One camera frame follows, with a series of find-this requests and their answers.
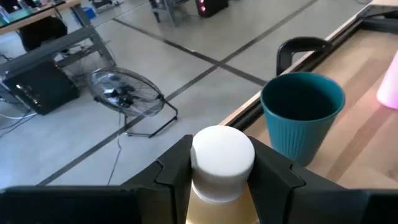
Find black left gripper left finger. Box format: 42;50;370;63
0;134;194;224

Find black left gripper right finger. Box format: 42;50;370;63
248;136;398;224

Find large yellow paint bottle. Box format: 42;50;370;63
185;124;261;224

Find large pink paint bottle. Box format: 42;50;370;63
376;49;398;110

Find teal ribbed cup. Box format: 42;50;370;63
260;72;346;167

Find black floor fan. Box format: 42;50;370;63
86;67;180;139

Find black computer tower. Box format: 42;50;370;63
2;58;80;116

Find black table clamp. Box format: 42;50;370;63
275;36;333;77

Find black office chair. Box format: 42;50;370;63
18;17;68;52

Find blue box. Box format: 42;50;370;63
83;6;96;20

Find wooden top desk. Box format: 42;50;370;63
0;0;81;35

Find computer tower red lights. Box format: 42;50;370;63
195;0;229;18

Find black fan cable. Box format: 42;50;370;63
107;113;125;186

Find black aluminium table frame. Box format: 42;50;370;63
228;4;398;131

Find metal frame desk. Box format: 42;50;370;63
0;23;118;82

